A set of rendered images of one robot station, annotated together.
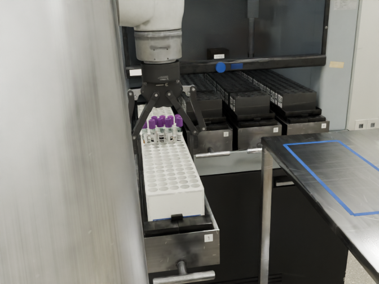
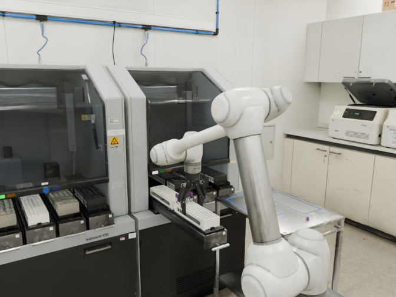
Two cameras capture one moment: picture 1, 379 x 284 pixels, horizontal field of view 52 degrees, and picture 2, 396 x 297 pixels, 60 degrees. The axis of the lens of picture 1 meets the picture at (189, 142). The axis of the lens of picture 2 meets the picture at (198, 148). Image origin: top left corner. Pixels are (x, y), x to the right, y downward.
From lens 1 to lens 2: 1.16 m
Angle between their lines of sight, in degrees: 26
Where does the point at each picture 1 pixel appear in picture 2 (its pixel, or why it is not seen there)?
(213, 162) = not seen: hidden behind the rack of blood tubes
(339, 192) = not seen: hidden behind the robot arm
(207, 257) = (223, 240)
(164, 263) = (211, 244)
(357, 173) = not seen: hidden behind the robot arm
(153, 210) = (205, 226)
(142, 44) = (190, 167)
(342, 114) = (236, 183)
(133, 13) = (190, 158)
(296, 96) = (218, 177)
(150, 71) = (192, 176)
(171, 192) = (210, 219)
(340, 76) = (234, 166)
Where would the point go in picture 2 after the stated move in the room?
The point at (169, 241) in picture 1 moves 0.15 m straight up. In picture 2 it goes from (213, 236) to (213, 206)
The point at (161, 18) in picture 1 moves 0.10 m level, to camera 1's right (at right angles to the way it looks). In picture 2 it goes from (198, 158) to (215, 157)
